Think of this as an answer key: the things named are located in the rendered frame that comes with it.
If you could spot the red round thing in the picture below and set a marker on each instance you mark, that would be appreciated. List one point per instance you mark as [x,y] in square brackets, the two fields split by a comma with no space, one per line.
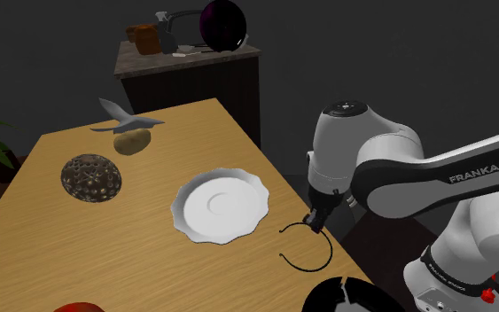
[78,307]

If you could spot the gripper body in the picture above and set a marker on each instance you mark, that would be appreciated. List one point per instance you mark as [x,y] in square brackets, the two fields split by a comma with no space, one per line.
[324,205]

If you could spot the dark perforated dome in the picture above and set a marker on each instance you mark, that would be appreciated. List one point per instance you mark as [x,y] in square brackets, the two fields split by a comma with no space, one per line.
[91,178]

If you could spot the dark cabinet with stone top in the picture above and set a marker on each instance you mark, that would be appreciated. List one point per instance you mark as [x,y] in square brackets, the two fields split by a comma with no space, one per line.
[188,86]

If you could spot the wooden table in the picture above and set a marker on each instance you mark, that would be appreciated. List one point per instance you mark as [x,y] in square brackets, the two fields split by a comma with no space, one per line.
[80,250]

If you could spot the brown potato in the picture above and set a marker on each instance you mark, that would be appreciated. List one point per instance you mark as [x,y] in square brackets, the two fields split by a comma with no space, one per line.
[131,141]

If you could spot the white scalloped plate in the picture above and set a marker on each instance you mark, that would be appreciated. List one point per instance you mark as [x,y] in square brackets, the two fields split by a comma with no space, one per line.
[221,207]

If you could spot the grey bird figure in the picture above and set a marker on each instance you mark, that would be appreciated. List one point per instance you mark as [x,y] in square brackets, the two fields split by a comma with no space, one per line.
[123,119]

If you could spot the black round thing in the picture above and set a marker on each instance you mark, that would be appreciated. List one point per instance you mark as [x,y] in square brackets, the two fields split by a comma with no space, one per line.
[322,298]

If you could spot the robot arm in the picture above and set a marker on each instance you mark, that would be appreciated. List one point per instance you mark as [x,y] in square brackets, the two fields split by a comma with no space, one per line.
[387,151]

